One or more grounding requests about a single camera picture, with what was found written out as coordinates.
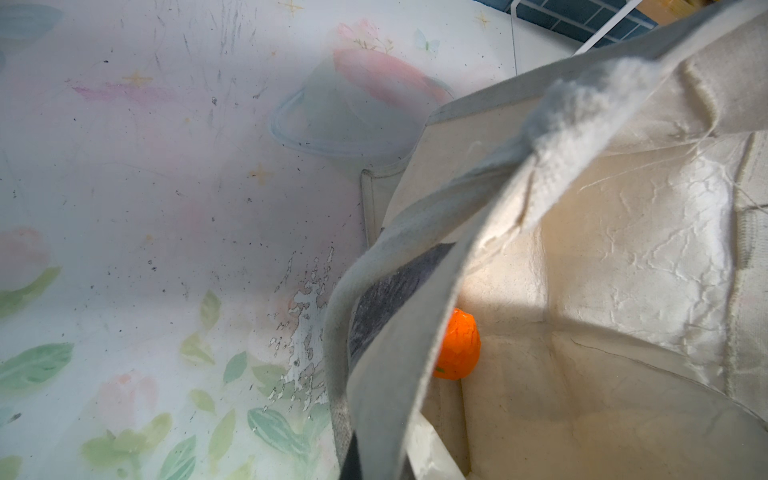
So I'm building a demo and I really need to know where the white wooden shelf rack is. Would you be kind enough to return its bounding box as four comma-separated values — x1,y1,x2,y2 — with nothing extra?
509,0,721,76

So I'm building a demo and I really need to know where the beige canvas grocery bag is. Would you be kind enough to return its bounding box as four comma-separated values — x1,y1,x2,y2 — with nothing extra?
324,1,767,479

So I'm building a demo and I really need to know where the large orange fruit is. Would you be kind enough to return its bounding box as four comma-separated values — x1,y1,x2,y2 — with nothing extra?
433,308,482,381

